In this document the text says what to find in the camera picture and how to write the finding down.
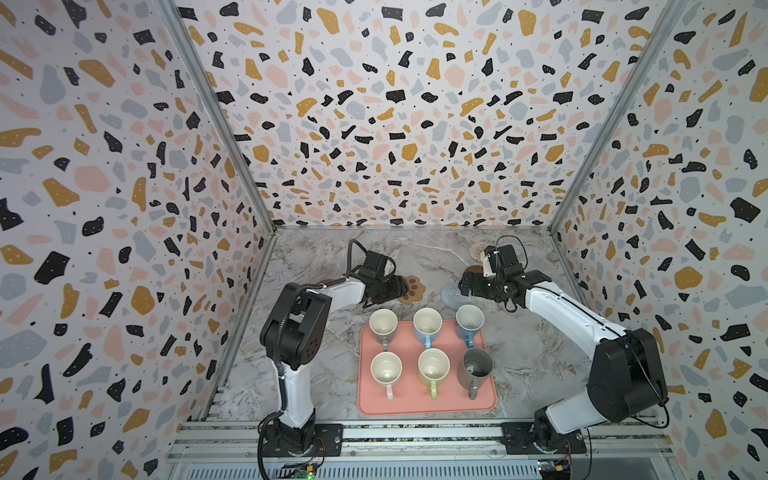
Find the clear patterned round coaster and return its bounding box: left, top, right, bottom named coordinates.
left=469, top=242, right=486, bottom=259

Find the grey blue round coaster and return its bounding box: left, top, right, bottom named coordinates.
left=440, top=284, right=472, bottom=311

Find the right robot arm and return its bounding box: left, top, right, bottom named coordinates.
left=458, top=245, right=668, bottom=444

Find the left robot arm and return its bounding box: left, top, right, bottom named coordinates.
left=259, top=240, right=408, bottom=430

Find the brown paw print coaster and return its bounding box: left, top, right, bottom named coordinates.
left=399, top=276, right=426, bottom=305

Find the light blue mug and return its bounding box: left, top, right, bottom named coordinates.
left=455, top=305, right=485, bottom=349

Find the grey metal mug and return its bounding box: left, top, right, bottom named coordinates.
left=457, top=347, right=494, bottom=400

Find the pink rectangular tray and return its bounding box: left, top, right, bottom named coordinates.
left=357, top=320, right=497, bottom=416

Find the white mug grey handle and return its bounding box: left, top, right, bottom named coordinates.
left=369, top=309, right=399, bottom=351

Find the white mug blue handle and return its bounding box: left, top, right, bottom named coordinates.
left=413, top=307, right=443, bottom=349

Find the white mug pink handle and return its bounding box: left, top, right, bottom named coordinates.
left=370, top=351, right=403, bottom=402

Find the white mug green handle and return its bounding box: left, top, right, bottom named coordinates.
left=417, top=347, right=451, bottom=399

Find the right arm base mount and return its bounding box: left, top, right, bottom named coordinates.
left=500, top=415, right=588, bottom=455

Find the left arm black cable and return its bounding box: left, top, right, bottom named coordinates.
left=256, top=238, right=373, bottom=480

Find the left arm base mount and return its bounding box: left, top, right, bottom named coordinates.
left=258, top=419, right=344, bottom=458

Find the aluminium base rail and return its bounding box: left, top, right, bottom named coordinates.
left=165, top=419, right=684, bottom=479

